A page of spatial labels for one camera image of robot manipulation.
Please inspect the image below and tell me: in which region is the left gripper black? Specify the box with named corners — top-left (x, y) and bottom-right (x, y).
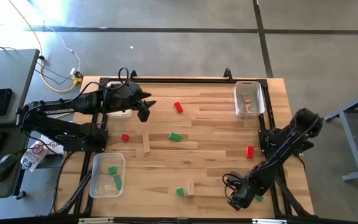
top-left (112, 80), bottom-right (157, 110)

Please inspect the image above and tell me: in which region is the long natural wooden plank block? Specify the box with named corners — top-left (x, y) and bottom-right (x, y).
top-left (141, 129), bottom-right (151, 154)

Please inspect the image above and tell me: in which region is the natural wooden rectangular block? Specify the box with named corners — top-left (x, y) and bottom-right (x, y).
top-left (186, 180), bottom-right (196, 197)

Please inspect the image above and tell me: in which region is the white plastic bin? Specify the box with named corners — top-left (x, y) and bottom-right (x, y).
top-left (233, 80), bottom-right (266, 119)
top-left (106, 81), bottom-right (133, 119)

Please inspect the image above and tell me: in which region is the long green block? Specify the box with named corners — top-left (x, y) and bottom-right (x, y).
top-left (112, 174), bottom-right (123, 192)

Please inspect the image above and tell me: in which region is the clear plastic bin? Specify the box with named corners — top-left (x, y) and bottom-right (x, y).
top-left (88, 152), bottom-right (127, 198)

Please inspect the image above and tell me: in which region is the white printed bag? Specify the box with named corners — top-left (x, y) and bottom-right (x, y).
top-left (40, 134), bottom-right (65, 156)

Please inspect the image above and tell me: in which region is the printed snack bag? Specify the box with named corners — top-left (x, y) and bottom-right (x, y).
top-left (20, 139), bottom-right (54, 172)

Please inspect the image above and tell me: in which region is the grey desk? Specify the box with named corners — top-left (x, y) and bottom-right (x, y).
top-left (0, 49), bottom-right (40, 200)

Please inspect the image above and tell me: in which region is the black smartphone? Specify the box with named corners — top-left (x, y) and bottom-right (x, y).
top-left (0, 88), bottom-right (13, 118)

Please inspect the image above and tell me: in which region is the black computer mouse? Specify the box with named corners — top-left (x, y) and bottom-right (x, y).
top-left (0, 153), bottom-right (20, 183)

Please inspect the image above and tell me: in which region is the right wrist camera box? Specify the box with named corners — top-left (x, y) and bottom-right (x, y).
top-left (228, 196), bottom-right (245, 212)

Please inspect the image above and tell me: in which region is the black aluminium table frame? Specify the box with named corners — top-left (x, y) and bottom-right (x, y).
top-left (53, 76), bottom-right (315, 218)

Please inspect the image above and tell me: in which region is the white metal bracket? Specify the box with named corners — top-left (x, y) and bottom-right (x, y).
top-left (78, 217), bottom-right (114, 224)
top-left (252, 218), bottom-right (288, 224)

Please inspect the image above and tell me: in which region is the yellow cable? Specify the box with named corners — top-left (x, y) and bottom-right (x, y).
top-left (7, 0), bottom-right (83, 93)

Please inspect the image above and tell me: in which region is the white charger cable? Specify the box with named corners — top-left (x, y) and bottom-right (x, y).
top-left (44, 21), bottom-right (82, 77)

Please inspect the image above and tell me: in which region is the grey metal table frame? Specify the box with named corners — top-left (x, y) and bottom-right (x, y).
top-left (323, 85), bottom-right (358, 183)

